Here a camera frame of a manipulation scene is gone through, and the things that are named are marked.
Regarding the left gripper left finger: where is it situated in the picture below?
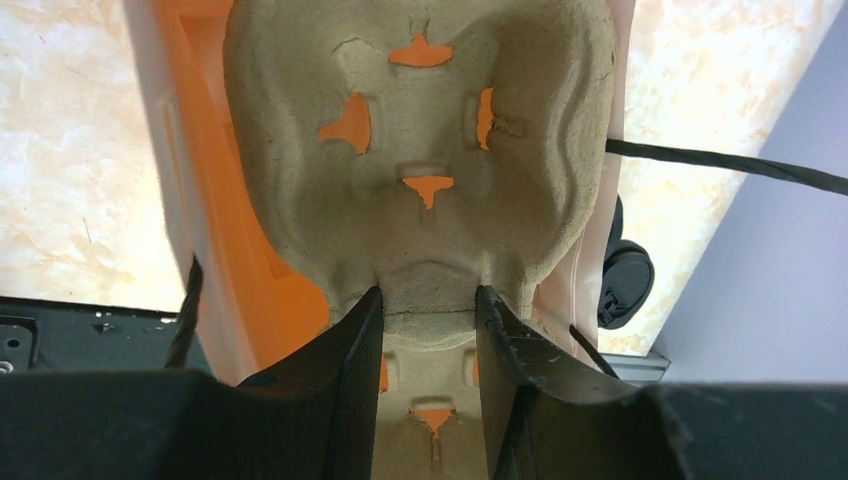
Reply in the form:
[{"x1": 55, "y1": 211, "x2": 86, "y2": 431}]
[{"x1": 1, "y1": 287, "x2": 383, "y2": 479}]

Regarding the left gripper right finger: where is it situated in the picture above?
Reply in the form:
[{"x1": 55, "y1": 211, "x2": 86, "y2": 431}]
[{"x1": 475, "y1": 286, "x2": 847, "y2": 479}]

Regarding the orange paper bag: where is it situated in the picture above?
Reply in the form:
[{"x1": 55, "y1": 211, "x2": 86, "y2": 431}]
[{"x1": 124, "y1": 1, "x2": 639, "y2": 384}]

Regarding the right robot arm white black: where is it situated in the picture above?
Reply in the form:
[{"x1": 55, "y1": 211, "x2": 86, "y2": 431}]
[{"x1": 597, "y1": 197, "x2": 655, "y2": 330}]

